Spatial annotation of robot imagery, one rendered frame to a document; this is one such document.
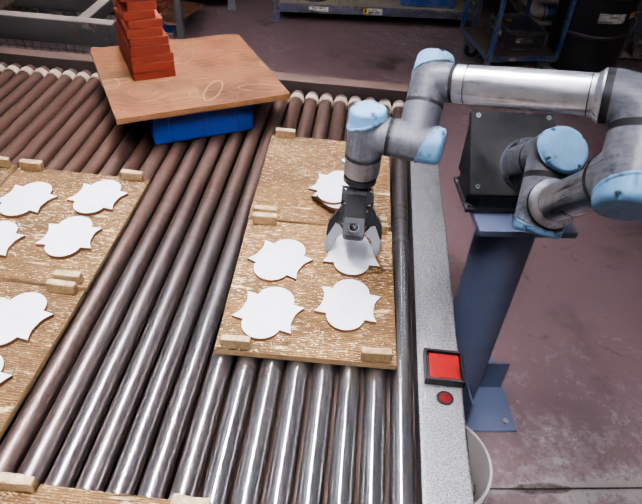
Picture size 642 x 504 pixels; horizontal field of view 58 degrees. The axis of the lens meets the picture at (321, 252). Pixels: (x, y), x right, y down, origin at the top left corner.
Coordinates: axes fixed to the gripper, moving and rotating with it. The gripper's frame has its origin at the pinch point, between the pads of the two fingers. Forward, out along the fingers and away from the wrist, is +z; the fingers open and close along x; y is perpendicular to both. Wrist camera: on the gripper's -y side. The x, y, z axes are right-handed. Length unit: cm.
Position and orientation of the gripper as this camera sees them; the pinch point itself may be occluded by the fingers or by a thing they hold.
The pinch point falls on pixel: (351, 253)
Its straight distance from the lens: 134.3
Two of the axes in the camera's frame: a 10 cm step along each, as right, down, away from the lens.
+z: -0.6, 7.7, 6.3
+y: 0.6, -6.3, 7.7
